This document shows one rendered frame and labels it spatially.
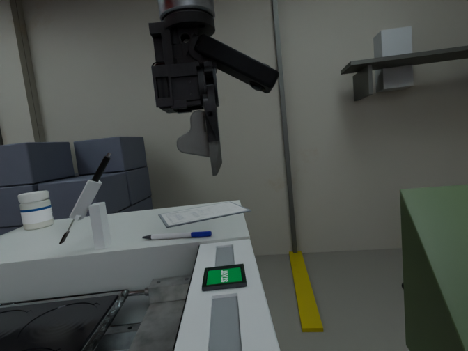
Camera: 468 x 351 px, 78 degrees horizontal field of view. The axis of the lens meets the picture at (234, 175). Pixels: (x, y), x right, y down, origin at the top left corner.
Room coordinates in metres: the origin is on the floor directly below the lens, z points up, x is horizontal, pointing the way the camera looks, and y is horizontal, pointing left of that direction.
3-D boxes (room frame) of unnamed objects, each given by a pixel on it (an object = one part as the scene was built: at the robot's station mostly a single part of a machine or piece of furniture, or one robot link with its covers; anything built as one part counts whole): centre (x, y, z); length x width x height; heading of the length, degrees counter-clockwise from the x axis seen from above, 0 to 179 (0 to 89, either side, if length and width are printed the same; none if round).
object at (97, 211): (0.55, 0.28, 1.03); 0.06 x 0.04 x 0.13; 91
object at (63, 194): (2.40, 1.49, 0.64); 1.29 x 0.88 x 1.28; 82
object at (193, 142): (0.40, 0.04, 1.14); 0.06 x 0.03 x 0.09; 91
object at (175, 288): (0.49, 0.13, 0.89); 0.08 x 0.03 x 0.03; 91
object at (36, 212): (0.78, 0.55, 1.01); 0.07 x 0.07 x 0.10
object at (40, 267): (0.69, 0.30, 0.89); 0.62 x 0.35 x 0.14; 91
